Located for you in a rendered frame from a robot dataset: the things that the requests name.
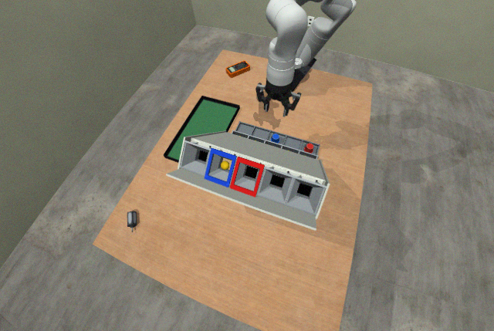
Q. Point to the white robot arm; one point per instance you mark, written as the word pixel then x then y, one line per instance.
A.
pixel 297 46

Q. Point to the red square frame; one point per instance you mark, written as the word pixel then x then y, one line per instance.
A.
pixel 251 163

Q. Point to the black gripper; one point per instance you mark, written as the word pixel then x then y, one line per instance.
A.
pixel 283 98

